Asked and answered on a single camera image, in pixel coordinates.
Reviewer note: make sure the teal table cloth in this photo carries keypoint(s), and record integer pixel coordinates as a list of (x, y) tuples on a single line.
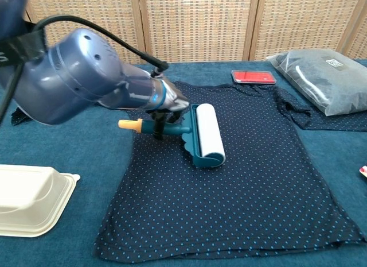
[(71, 152)]

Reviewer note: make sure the teal and white lint roller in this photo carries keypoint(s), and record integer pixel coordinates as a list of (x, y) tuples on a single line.
[(206, 135)]

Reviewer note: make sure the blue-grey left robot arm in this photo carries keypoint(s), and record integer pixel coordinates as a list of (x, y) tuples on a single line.
[(80, 77)]

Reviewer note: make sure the cream lidded food container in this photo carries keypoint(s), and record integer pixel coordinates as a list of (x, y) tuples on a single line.
[(31, 201)]

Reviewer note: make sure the silver and black left robot hand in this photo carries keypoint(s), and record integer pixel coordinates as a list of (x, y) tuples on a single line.
[(175, 99)]

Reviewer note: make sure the red fruit drink pouch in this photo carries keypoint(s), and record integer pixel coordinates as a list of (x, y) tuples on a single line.
[(363, 171)]

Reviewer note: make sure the woven wicker folding screen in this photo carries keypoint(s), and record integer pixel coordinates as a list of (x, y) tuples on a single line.
[(200, 26)]

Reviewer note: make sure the navy polka dot shirt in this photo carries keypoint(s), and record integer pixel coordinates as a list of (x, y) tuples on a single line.
[(229, 192)]

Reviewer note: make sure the red pad in clear case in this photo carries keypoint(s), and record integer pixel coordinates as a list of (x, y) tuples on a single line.
[(252, 77)]

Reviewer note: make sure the clear bag of dark clothing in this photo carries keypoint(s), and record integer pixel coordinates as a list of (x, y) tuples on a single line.
[(321, 80)]

